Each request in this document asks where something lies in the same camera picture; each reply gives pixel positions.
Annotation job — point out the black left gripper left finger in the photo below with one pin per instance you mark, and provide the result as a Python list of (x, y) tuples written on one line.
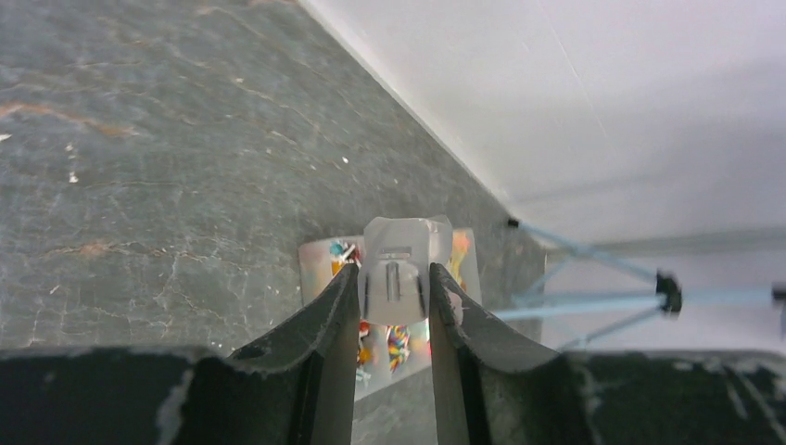
[(300, 376)]

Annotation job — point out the clear compartment candy tray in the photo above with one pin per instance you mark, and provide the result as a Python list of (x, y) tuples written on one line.
[(386, 353)]

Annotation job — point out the light blue camera tripod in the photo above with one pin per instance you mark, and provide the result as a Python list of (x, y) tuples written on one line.
[(660, 293)]

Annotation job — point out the clear plastic scoop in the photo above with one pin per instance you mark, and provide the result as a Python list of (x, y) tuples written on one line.
[(394, 278)]

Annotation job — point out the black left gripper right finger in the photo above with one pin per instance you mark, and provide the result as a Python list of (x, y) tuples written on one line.
[(486, 387)]

